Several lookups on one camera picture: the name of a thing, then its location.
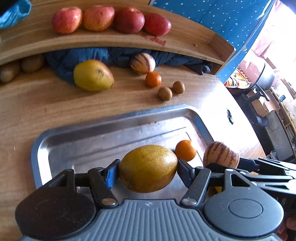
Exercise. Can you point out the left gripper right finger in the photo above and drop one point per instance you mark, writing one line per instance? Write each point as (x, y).
(196, 180)

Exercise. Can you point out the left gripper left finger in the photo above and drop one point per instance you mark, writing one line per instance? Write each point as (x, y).
(101, 181)

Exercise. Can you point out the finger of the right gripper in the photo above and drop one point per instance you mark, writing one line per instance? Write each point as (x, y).
(260, 166)

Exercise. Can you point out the small orange mandarin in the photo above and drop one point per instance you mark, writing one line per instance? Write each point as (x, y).
(185, 150)

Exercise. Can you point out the striped pepino melon front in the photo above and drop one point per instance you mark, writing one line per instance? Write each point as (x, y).
(221, 154)

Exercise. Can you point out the striped pepino melon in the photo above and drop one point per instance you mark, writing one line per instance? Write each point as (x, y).
(143, 63)
(221, 154)

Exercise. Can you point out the golden brown pear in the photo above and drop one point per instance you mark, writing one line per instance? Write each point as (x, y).
(148, 168)

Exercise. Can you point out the yellow mango with spot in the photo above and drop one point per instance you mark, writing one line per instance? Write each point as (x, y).
(93, 75)

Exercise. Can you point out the person's right hand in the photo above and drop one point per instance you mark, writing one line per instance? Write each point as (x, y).
(289, 224)

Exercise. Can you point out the silver metal tray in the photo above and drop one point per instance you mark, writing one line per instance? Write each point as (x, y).
(99, 142)

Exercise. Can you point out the black office chair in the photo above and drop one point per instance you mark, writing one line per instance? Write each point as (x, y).
(245, 97)

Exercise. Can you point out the striped pepino melon back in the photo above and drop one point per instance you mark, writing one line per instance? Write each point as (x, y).
(143, 63)

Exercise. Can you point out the dark blue padded jacket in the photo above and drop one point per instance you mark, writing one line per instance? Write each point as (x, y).
(64, 61)

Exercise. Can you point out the brown kiwi right under shelf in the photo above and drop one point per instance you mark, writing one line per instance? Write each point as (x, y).
(32, 63)

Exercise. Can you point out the brown kiwi under shelf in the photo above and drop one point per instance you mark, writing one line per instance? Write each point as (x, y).
(32, 63)
(9, 71)

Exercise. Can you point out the brown kiwi left under shelf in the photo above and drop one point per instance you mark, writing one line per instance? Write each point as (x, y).
(9, 71)

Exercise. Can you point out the blue dotted fabric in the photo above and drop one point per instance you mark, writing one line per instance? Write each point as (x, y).
(239, 22)

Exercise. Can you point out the curved wooden shelf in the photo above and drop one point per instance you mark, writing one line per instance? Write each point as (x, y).
(35, 35)

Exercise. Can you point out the red apple rightmost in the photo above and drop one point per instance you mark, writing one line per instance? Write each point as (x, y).
(156, 24)

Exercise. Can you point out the pale red apple leftmost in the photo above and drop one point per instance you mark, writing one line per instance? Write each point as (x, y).
(67, 20)

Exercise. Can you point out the light blue striped cloth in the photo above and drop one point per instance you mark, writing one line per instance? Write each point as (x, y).
(13, 12)

